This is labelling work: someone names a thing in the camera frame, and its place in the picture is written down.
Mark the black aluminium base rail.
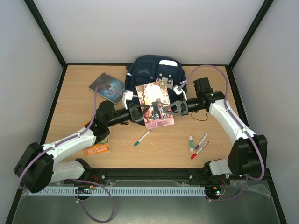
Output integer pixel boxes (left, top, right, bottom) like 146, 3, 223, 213
63, 168, 232, 185

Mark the white glue stick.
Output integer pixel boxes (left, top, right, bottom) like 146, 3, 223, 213
189, 136, 194, 152

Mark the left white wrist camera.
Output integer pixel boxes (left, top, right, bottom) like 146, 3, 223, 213
122, 90, 133, 110

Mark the navy blue student backpack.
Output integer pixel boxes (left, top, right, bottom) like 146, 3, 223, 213
125, 55, 186, 126

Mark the teal capped white marker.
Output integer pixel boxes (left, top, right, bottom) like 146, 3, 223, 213
134, 130, 151, 147

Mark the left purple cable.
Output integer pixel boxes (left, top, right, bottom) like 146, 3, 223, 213
18, 85, 115, 222

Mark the purple capped white marker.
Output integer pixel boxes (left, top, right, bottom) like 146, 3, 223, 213
194, 133, 208, 150

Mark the orange Treehouse book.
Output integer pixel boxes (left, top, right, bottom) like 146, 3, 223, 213
85, 137, 111, 156

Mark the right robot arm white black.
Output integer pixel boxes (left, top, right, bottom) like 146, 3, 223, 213
163, 77, 268, 183

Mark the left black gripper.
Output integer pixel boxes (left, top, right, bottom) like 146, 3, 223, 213
107, 103, 150, 127

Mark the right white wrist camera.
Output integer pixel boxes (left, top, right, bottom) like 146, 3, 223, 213
172, 85, 187, 100

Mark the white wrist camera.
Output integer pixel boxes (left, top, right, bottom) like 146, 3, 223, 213
122, 90, 133, 110
172, 85, 187, 100

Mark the black enclosure frame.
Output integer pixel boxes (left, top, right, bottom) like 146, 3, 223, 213
4, 0, 288, 224

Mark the dark blue hardcover book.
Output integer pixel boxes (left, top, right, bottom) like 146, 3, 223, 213
89, 73, 125, 104

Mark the light blue slotted cable duct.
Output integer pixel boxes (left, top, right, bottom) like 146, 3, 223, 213
28, 186, 206, 196

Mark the thin black gripper wire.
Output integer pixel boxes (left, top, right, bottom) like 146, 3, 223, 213
190, 111, 209, 122

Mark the red capped white marker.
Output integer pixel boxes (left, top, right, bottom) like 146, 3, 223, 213
190, 141, 209, 160

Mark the pink Taming of Shrew book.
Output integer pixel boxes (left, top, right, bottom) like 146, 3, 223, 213
136, 81, 175, 130

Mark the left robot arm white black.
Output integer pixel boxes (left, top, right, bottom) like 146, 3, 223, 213
14, 101, 150, 193

